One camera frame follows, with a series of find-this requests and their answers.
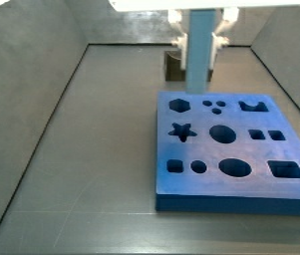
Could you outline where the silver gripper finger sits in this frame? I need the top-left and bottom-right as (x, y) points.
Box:
(209, 7), (240, 70)
(167, 10), (187, 70)

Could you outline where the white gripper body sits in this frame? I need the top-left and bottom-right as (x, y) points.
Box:
(108, 0), (300, 12)

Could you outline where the light blue rectangular block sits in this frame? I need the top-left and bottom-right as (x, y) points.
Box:
(185, 9), (215, 94)

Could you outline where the blue foam shape board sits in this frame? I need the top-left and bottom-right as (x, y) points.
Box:
(155, 92), (300, 216)

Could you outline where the dark curved stand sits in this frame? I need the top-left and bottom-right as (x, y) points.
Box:
(163, 50), (213, 82)

